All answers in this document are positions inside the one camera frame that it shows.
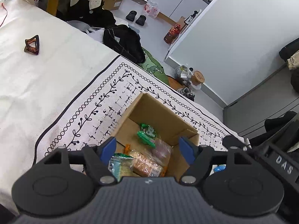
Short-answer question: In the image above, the blue snack packet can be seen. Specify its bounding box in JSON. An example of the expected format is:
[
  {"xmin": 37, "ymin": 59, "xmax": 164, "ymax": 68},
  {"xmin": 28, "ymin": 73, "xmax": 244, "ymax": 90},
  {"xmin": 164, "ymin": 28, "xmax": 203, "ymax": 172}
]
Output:
[{"xmin": 213, "ymin": 164, "xmax": 226, "ymax": 172}]

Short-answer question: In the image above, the black slipper left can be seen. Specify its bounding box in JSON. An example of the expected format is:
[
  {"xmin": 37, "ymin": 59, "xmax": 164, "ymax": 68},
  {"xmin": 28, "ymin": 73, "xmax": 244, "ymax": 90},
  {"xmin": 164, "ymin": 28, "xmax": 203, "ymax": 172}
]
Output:
[{"xmin": 126, "ymin": 10, "xmax": 137, "ymax": 22}]

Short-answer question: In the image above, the red oil bottle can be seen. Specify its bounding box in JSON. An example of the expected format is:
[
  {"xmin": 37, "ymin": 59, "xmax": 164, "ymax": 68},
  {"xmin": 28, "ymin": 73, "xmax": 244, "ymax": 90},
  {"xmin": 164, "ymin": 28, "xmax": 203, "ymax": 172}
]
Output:
[{"xmin": 164, "ymin": 24, "xmax": 181, "ymax": 44}]

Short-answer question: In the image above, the green floor mat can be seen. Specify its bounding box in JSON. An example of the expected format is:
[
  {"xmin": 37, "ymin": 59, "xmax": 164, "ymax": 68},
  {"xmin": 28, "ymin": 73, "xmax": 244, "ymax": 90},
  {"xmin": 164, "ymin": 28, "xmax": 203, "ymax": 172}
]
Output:
[{"xmin": 138, "ymin": 48, "xmax": 169, "ymax": 85}]

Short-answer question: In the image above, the jar with wooden lid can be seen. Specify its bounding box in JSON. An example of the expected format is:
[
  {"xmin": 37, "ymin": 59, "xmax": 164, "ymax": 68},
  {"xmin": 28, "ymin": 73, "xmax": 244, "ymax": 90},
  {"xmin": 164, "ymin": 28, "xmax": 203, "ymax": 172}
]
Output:
[{"xmin": 191, "ymin": 71, "xmax": 205, "ymax": 90}]

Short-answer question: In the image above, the white kitchen cabinet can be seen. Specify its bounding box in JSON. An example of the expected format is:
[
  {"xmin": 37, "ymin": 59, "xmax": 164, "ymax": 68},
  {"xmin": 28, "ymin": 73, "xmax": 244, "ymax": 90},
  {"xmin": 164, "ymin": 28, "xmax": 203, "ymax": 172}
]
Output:
[{"xmin": 150, "ymin": 0, "xmax": 208, "ymax": 22}]

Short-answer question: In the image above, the small green snack packet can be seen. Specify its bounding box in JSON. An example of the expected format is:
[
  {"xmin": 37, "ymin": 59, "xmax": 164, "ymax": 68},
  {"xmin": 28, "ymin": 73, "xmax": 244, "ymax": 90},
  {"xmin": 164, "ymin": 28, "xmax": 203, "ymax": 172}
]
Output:
[{"xmin": 137, "ymin": 123, "xmax": 157, "ymax": 148}]

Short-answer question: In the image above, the black slipper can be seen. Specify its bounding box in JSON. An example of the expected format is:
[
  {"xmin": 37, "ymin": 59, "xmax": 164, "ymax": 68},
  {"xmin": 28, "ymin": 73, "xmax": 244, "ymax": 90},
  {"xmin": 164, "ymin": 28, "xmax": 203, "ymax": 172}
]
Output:
[
  {"xmin": 126, "ymin": 10, "xmax": 137, "ymax": 22},
  {"xmin": 135, "ymin": 15, "xmax": 147, "ymax": 26}
]

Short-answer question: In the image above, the glass jar on floor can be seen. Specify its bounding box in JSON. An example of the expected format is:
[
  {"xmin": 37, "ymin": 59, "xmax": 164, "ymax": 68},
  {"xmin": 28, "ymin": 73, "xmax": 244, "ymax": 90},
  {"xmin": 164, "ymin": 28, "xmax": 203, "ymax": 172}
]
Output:
[{"xmin": 174, "ymin": 65, "xmax": 193, "ymax": 84}]

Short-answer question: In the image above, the brown cardboard box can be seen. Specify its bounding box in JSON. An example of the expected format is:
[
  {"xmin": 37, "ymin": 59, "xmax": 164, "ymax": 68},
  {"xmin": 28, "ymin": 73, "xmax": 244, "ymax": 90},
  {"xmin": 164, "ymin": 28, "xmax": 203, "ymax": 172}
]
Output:
[{"xmin": 112, "ymin": 93, "xmax": 200, "ymax": 180}]

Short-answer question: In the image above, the patterned white cloth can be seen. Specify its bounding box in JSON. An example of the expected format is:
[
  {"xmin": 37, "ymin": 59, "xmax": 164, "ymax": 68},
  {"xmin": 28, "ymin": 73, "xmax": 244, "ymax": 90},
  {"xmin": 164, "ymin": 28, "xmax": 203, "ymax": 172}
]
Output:
[{"xmin": 33, "ymin": 56, "xmax": 237, "ymax": 163}]

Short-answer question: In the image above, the pink plastic bag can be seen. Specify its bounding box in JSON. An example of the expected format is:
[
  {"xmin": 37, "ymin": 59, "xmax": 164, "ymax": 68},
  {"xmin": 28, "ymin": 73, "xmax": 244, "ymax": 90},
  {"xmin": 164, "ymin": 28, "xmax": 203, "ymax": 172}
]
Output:
[{"xmin": 143, "ymin": 1, "xmax": 160, "ymax": 18}]

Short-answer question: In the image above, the black bag on floor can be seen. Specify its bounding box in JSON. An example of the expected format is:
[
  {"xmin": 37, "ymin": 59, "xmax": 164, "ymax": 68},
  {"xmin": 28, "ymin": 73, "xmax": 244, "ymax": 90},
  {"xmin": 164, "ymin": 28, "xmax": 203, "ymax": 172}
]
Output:
[{"xmin": 103, "ymin": 24, "xmax": 145, "ymax": 64}]

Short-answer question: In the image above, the clear packet with crackers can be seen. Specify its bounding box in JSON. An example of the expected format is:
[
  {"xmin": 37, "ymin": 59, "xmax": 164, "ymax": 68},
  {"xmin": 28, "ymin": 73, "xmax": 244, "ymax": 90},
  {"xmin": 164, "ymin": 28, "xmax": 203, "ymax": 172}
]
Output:
[{"xmin": 108, "ymin": 153, "xmax": 135, "ymax": 182}]

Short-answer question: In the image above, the cardboard box with tissues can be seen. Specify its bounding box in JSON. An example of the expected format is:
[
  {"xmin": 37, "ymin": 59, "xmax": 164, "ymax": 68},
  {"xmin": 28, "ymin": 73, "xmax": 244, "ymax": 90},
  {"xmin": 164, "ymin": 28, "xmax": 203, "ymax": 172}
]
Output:
[{"xmin": 103, "ymin": 0, "xmax": 123, "ymax": 11}]

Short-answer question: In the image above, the black slipper right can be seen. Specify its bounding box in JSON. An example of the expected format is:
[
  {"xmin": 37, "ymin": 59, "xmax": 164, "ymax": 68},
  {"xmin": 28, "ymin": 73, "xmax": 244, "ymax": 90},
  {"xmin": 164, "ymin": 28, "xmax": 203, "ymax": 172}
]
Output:
[{"xmin": 135, "ymin": 15, "xmax": 147, "ymax": 26}]

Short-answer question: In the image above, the black clothes pile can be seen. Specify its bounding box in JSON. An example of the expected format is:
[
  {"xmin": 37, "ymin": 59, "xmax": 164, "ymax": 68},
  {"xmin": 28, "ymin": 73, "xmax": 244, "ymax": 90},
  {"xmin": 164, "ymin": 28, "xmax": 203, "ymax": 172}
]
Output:
[{"xmin": 279, "ymin": 38, "xmax": 299, "ymax": 93}]

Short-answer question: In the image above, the orange bread packet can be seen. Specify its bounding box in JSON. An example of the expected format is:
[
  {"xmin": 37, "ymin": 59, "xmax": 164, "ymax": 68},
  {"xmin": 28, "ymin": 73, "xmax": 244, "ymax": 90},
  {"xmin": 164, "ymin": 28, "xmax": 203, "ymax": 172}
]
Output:
[{"xmin": 123, "ymin": 144, "xmax": 164, "ymax": 177}]

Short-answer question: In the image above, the brown hair claw clip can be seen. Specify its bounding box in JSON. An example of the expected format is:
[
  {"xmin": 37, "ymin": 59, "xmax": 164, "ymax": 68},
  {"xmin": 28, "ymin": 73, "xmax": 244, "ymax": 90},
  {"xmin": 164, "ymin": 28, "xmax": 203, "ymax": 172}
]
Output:
[{"xmin": 24, "ymin": 35, "xmax": 40, "ymax": 55}]

